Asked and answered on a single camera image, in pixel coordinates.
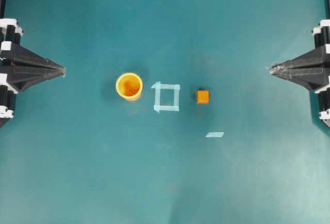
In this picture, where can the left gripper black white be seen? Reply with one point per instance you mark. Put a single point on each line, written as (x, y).
(16, 79)

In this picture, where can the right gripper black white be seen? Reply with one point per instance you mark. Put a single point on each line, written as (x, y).
(315, 80)

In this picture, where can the orange plastic cup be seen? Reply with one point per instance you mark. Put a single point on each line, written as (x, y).
(129, 86)

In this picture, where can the orange cube block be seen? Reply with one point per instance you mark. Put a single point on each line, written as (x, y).
(202, 96)

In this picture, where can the light blue tape square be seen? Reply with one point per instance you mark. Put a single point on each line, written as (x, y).
(166, 97)

